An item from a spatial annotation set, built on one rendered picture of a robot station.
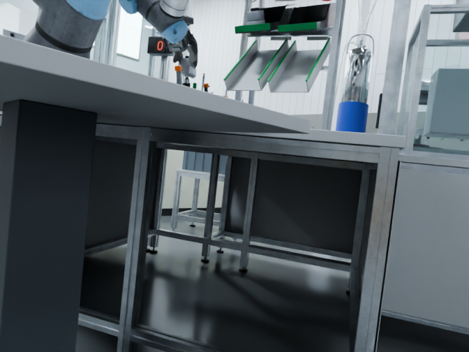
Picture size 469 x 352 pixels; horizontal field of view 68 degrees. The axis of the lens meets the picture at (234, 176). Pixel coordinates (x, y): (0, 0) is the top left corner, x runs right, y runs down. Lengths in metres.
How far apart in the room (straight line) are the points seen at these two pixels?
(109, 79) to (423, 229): 1.48
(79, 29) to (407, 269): 1.52
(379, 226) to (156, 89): 0.67
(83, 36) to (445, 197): 1.47
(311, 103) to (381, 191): 4.75
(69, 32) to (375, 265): 0.89
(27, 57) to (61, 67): 0.04
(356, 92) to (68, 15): 1.50
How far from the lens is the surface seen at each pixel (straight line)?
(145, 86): 0.52
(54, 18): 0.84
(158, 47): 1.61
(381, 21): 5.49
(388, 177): 0.97
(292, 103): 5.88
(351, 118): 1.96
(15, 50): 0.47
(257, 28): 1.26
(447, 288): 1.79
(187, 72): 1.37
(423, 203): 1.71
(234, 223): 2.88
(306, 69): 1.26
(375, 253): 0.99
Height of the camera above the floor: 0.75
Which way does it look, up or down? 2 degrees down
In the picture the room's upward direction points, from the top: 6 degrees clockwise
